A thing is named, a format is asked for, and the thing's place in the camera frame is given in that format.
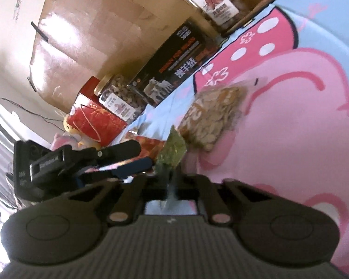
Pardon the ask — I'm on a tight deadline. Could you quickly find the large brown cardboard sheet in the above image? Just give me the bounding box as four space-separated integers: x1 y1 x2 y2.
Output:
30 0 216 112

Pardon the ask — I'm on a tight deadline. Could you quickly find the nut jar on cushion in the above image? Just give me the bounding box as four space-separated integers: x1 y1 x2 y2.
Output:
166 0 248 34

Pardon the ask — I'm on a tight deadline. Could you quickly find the black open cardboard box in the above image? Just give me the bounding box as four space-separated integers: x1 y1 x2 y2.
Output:
128 19 219 106

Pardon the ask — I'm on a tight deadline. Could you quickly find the clear bag of nuts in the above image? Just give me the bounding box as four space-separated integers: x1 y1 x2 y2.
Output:
178 77 267 152

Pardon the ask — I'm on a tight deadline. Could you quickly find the nut jar beside red box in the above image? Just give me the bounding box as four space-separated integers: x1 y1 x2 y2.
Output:
94 74 147 124

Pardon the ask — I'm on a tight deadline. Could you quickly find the cartoon pig bed sheet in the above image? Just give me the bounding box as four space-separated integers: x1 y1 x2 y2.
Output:
134 0 349 274

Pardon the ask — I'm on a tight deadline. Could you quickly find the orange red snack packet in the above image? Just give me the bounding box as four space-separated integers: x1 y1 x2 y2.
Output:
99 132 166 171

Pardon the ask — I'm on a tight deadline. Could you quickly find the green snack packet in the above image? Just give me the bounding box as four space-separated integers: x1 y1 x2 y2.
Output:
154 126 187 181

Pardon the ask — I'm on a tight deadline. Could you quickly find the yellow plush toy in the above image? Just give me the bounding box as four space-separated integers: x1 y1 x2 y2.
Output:
63 114 101 149

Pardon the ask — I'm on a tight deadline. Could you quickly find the pink white plush toy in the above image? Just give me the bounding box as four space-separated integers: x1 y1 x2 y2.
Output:
50 132 81 151

